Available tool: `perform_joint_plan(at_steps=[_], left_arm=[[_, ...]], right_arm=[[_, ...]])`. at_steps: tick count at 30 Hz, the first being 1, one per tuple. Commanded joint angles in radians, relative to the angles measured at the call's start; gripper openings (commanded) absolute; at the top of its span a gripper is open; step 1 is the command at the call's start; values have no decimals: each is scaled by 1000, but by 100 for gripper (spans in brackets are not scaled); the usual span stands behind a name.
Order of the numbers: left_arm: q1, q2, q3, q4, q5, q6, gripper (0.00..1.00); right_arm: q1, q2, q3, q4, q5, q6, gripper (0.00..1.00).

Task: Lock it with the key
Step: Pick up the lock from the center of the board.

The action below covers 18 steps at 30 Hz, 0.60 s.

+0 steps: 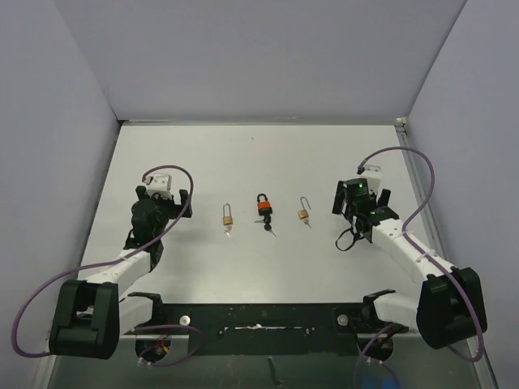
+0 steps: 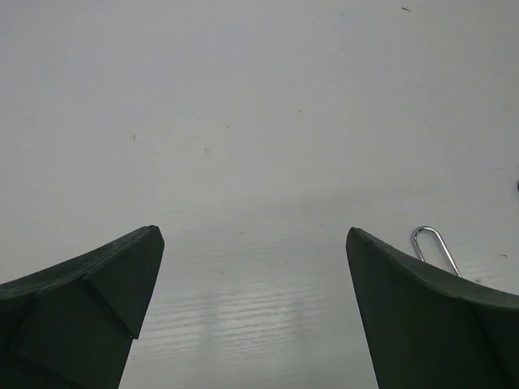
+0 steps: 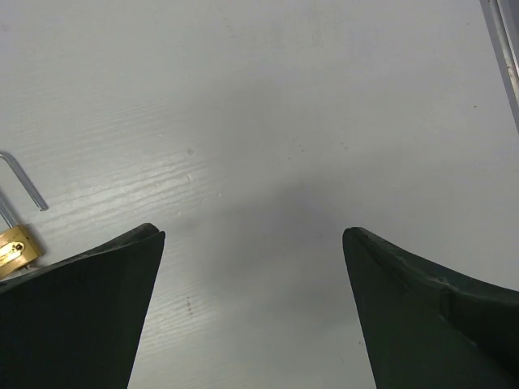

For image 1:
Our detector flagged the brass padlock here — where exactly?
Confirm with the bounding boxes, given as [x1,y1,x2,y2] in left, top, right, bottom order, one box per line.
[298,196,311,223]
[222,203,233,226]

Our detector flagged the black headed keys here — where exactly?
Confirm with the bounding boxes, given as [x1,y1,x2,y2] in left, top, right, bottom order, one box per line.
[255,215,276,236]

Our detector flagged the orange black padlock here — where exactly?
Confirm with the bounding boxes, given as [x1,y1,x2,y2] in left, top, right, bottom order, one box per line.
[256,194,272,216]

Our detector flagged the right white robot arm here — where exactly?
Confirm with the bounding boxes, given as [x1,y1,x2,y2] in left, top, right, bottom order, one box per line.
[332,177,487,349]

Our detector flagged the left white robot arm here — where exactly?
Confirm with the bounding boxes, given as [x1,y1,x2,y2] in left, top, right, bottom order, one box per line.
[49,184,192,359]

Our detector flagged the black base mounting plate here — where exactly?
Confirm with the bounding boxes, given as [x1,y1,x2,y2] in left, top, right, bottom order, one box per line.
[119,296,409,366]

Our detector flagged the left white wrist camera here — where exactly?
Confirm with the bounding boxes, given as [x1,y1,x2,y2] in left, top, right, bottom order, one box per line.
[144,173,173,200]

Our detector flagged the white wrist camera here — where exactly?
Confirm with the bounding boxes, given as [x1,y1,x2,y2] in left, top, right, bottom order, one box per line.
[357,165,382,194]
[144,173,173,200]

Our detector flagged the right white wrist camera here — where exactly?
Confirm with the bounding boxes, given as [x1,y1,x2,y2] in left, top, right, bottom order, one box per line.
[357,165,382,194]

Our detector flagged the aluminium frame rail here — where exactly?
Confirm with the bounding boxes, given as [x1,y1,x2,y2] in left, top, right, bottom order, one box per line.
[394,117,498,388]

